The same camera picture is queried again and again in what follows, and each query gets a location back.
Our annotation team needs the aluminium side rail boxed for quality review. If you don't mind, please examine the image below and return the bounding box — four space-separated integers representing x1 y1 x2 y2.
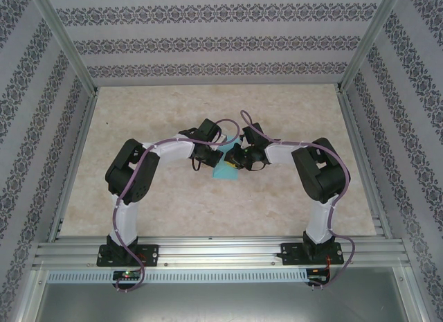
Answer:
46 88 101 242
335 86 394 240

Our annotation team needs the slotted grey cable duct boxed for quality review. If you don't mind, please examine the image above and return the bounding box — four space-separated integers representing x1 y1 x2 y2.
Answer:
46 269 309 284

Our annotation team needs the grey metal sheet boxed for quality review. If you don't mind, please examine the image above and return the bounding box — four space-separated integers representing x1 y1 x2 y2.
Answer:
34 266 416 322

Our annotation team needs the small circuit board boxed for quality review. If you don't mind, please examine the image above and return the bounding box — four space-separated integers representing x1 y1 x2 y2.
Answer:
307 269 329 285
113 270 142 282

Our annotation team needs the light blue paper sheet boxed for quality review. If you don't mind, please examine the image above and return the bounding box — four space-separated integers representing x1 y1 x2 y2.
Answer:
212 134 242 181

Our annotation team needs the purple cable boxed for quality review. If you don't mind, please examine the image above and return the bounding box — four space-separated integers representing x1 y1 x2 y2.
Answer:
112 117 242 294
239 109 357 292

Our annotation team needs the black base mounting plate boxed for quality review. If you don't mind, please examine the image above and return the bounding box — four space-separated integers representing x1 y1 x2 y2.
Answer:
96 244 160 267
281 242 345 267

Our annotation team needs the aluminium frame post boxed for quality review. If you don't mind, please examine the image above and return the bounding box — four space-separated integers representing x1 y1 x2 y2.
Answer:
29 0 100 94
335 0 415 94

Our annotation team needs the aluminium mounting rail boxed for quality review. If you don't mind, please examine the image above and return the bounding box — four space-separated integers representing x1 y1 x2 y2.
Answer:
33 235 411 269

